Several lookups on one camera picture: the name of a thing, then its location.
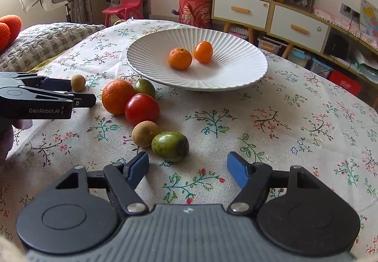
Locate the colourful map poster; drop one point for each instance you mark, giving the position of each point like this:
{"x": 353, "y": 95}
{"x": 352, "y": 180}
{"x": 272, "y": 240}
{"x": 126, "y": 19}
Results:
{"x": 368, "y": 19}

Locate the red plastic chair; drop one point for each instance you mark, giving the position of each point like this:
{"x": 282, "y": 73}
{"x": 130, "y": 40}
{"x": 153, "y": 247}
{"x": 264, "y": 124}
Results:
{"x": 124, "y": 11}

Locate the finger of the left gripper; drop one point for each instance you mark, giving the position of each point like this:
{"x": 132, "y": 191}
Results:
{"x": 45, "y": 83}
{"x": 77, "y": 99}

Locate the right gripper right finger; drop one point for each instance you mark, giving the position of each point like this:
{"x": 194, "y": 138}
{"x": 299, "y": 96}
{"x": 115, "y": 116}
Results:
{"x": 253, "y": 180}

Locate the green fruit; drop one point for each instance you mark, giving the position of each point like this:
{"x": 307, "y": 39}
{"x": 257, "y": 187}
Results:
{"x": 144, "y": 86}
{"x": 171, "y": 146}

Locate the white ribbed plate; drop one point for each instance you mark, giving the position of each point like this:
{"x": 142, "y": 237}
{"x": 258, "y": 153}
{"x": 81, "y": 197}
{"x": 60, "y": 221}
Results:
{"x": 235, "y": 64}

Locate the red decorated bucket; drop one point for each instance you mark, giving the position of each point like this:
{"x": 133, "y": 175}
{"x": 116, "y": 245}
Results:
{"x": 196, "y": 13}

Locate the person left hand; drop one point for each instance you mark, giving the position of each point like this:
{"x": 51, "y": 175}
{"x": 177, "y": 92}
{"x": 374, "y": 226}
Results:
{"x": 6, "y": 142}

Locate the orange plush toy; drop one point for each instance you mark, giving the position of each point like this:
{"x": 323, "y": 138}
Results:
{"x": 11, "y": 26}

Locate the mandarin with stem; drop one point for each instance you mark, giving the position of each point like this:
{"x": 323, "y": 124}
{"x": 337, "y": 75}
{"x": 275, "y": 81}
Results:
{"x": 179, "y": 59}

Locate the floral tablecloth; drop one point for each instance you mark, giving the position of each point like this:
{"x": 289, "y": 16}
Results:
{"x": 291, "y": 116}

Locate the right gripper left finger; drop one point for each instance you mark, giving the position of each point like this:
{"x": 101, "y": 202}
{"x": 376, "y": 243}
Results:
{"x": 122, "y": 180}

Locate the red storage box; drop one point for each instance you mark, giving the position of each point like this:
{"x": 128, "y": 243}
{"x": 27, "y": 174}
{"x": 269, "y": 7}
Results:
{"x": 345, "y": 82}

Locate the red tomato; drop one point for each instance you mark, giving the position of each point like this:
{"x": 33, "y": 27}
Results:
{"x": 142, "y": 107}

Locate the smooth small orange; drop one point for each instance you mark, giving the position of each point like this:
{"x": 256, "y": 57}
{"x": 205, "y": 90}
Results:
{"x": 203, "y": 52}

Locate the large orange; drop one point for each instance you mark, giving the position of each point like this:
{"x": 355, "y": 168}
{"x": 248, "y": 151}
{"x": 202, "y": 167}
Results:
{"x": 116, "y": 95}

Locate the wooden cabinet with drawers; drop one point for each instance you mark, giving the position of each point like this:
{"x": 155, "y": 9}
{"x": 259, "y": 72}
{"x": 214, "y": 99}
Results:
{"x": 310, "y": 31}

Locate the brown longan fruit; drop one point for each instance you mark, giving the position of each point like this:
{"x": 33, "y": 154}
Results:
{"x": 78, "y": 83}
{"x": 144, "y": 132}

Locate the grey knitted blanket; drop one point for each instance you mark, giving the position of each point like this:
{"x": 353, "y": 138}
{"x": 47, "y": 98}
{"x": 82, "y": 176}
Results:
{"x": 41, "y": 42}

